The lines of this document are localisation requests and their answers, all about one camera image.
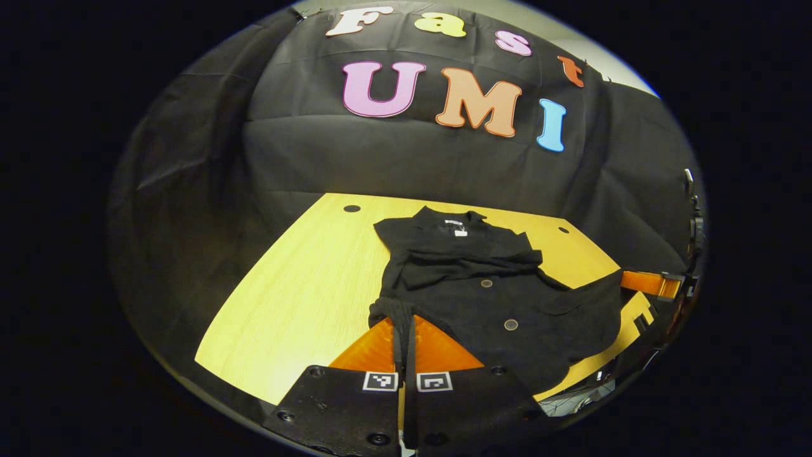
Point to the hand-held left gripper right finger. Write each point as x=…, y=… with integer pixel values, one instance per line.
x=469, y=406

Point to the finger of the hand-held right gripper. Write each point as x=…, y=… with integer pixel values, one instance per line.
x=647, y=284

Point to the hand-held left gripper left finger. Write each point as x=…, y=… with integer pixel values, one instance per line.
x=342, y=406

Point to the black button shirt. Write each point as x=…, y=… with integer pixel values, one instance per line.
x=495, y=304

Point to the black backdrop cloth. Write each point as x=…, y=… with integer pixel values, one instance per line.
x=380, y=158

